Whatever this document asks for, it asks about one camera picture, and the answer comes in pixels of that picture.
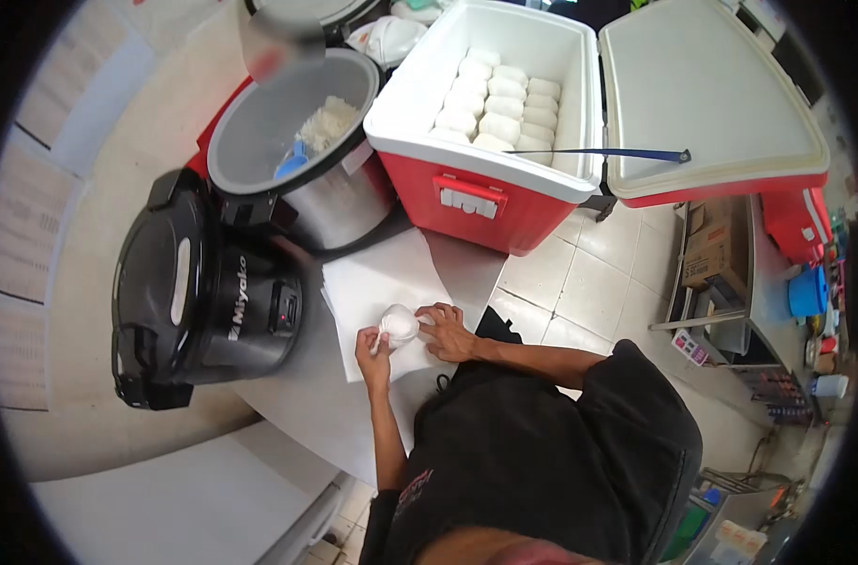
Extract person's left hand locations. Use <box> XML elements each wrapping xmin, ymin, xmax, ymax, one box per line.
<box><xmin>354</xmin><ymin>326</ymin><xmax>394</xmax><ymax>394</ymax></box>

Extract person's right hand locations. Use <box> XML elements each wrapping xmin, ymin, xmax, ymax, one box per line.
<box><xmin>415</xmin><ymin>302</ymin><xmax>481</xmax><ymax>364</ymax></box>

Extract person's right fingers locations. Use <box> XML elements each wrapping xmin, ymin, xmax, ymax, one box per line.
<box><xmin>415</xmin><ymin>302</ymin><xmax>466</xmax><ymax>330</ymax></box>

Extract white rice packet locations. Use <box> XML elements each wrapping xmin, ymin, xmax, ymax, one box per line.
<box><xmin>369</xmin><ymin>304</ymin><xmax>435</xmax><ymax>354</ymax></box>

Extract stack of white paper sheets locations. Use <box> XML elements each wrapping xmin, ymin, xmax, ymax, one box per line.
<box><xmin>321</xmin><ymin>227</ymin><xmax>459</xmax><ymax>384</ymax></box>

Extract red cooler with white lid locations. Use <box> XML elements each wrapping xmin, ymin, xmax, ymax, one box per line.
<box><xmin>363</xmin><ymin>0</ymin><xmax>832</xmax><ymax>257</ymax></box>

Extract silver open rice cooker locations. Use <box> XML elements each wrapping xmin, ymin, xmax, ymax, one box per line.
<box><xmin>206</xmin><ymin>0</ymin><xmax>403</xmax><ymax>257</ymax></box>

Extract person's body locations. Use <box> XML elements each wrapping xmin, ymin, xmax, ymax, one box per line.
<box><xmin>358</xmin><ymin>307</ymin><xmax>705</xmax><ymax>565</ymax></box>

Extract black closed rice cooker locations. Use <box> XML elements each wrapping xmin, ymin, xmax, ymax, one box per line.
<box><xmin>111</xmin><ymin>168</ymin><xmax>304</xmax><ymax>412</ymax></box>

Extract blue rice scoop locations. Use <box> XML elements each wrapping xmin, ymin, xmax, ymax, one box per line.
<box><xmin>273</xmin><ymin>140</ymin><xmax>310</xmax><ymax>182</ymax></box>

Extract pile of white wrapped parcels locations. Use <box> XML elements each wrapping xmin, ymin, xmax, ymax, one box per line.
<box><xmin>429</xmin><ymin>47</ymin><xmax>564</xmax><ymax>168</ymax></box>

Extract cooked white rice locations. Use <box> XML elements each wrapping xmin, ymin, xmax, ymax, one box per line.
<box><xmin>296</xmin><ymin>95</ymin><xmax>360</xmax><ymax>153</ymax></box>

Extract white plastic bag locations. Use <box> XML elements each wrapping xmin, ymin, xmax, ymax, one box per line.
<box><xmin>345</xmin><ymin>16</ymin><xmax>430</xmax><ymax>69</ymax></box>

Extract metal shelf table with goods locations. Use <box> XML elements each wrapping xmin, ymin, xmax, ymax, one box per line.
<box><xmin>648</xmin><ymin>196</ymin><xmax>857</xmax><ymax>426</ymax></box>

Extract small red cooler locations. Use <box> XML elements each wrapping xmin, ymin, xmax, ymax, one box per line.
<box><xmin>759</xmin><ymin>186</ymin><xmax>834</xmax><ymax>266</ymax></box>

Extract blue cooler strap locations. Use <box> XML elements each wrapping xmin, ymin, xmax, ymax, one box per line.
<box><xmin>503</xmin><ymin>146</ymin><xmax>693</xmax><ymax>165</ymax></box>

